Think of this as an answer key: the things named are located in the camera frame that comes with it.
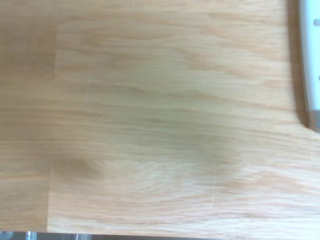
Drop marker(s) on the stainless steel dishwasher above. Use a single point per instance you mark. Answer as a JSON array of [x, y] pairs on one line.
[[175, 237]]

